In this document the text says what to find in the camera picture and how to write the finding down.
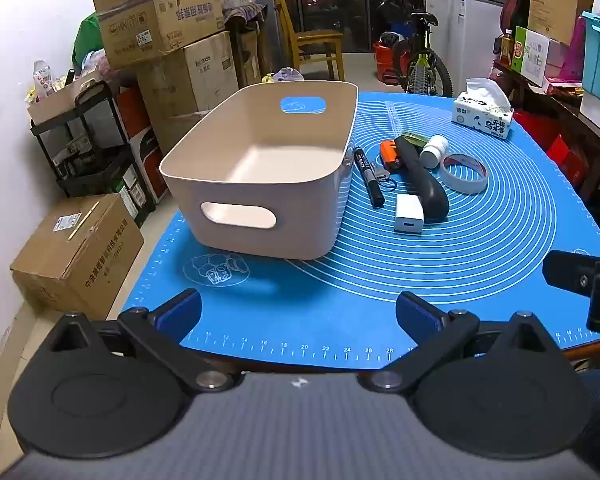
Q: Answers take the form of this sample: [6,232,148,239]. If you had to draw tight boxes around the open printed cardboard box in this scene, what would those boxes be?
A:
[89,0,226,70]

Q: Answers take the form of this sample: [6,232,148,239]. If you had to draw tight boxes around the blue silicone mat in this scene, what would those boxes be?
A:
[121,91,600,368]

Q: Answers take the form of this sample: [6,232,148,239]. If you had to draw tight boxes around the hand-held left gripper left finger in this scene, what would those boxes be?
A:
[35,288,238,394]

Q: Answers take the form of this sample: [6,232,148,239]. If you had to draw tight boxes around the red and white appliance box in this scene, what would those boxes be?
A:
[117,87,169,206]

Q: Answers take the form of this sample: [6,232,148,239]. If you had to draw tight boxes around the green and white carton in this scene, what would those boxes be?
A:
[510,25,551,86]

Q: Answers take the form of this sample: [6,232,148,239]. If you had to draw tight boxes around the silver key with ring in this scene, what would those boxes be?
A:
[374,162,399,192]

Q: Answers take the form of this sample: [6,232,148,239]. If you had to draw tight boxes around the cardboard box with label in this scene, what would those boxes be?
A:
[10,193,145,321]

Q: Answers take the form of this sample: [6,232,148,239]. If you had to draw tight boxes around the clear plastic bag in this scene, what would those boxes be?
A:
[272,66,305,84]

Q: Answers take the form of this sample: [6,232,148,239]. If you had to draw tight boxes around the wooden chair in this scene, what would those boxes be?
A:
[272,0,345,81]

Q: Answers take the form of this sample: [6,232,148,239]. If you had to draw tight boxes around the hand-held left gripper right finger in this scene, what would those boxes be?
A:
[360,291,568,395]

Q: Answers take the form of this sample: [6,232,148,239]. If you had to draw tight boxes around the dark wooden stand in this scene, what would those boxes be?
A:
[224,2,269,89]

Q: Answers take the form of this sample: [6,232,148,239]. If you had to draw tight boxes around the white tape roll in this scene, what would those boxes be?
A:
[440,153,490,195]

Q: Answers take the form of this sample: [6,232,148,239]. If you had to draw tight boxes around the black marker pen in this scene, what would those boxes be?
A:
[353,146,386,208]

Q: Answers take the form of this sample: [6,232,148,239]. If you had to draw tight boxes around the clear plastic bottle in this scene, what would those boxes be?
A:
[32,59,56,99]

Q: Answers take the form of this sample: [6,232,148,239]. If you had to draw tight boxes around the white charger adapter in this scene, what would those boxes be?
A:
[394,193,425,235]

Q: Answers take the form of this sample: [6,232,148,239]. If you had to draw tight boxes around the green bag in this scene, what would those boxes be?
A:
[73,12,107,63]

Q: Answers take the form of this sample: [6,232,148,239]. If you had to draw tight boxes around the orange and purple toy knife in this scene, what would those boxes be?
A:
[379,139,406,171]

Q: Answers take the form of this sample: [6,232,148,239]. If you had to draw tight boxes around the large plain cardboard box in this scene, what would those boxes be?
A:
[137,31,240,155]

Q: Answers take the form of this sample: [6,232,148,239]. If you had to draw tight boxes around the white tissue pack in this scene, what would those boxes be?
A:
[450,78,515,140]

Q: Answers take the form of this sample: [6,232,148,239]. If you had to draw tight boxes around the white pill bottle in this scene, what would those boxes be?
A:
[419,135,450,170]

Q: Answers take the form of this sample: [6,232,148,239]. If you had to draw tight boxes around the beige plastic storage bin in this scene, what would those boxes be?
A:
[159,80,359,261]

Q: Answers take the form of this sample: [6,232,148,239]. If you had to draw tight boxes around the wooden side table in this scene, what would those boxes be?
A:
[492,59,600,201]

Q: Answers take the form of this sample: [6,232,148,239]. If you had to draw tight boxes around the beige box with black handle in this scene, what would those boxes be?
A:
[27,71,107,126]

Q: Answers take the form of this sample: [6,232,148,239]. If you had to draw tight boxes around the black curved handle tool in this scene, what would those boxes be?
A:
[393,136,450,222]

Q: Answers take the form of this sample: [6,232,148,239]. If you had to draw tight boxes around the red mop bucket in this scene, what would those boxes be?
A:
[372,32,411,79]

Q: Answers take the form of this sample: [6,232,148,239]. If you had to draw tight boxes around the black and green bicycle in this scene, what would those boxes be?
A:
[355,0,455,99]

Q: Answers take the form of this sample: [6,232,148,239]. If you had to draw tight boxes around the black metal rack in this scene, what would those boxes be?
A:
[29,79,157,229]

